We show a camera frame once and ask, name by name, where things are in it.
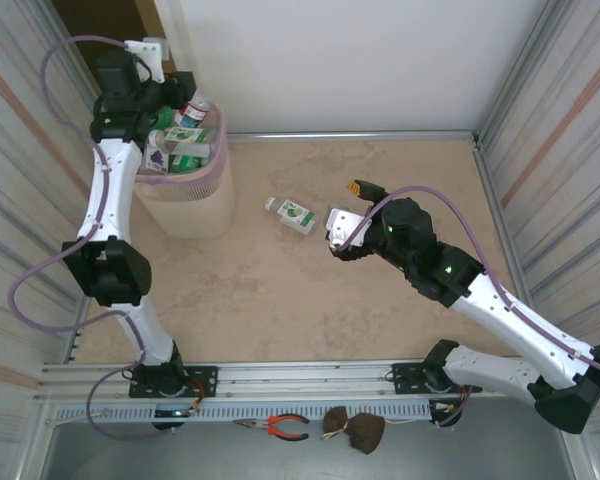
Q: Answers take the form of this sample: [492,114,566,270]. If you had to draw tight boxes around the purple grape label bottle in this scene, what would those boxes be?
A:
[142,144,172,175]

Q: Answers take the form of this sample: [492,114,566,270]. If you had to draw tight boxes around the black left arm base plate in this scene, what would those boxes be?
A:
[128,364,219,400]

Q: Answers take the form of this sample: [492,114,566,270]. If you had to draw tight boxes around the brown cloth bag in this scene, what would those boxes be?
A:
[322,405,387,456]

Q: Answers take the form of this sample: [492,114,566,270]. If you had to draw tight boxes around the pink plastic waste bin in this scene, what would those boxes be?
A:
[129,97,236,240]

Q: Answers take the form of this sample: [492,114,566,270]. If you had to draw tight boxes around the orange handled pliers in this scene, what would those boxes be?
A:
[232,413,311,442]

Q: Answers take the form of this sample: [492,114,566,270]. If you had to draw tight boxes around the red cap clear bottle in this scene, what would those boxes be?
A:
[174,98,212,127]

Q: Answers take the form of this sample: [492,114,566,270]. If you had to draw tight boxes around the aluminium mounting rail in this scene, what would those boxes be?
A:
[39,357,511,401]

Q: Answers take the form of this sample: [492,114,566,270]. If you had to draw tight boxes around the white slotted cable duct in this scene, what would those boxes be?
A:
[49,397,434,424]

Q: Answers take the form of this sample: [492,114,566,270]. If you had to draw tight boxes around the aluminium frame bar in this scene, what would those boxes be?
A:
[227,130,481,144]

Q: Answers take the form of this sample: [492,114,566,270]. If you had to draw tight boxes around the lime label clear bottle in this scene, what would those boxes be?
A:
[147,125,214,157]
[263,196,319,236]

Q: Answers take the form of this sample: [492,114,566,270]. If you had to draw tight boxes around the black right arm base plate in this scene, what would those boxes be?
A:
[390,360,431,396]

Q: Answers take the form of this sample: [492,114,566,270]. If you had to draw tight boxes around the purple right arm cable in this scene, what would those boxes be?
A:
[334,185,600,379]

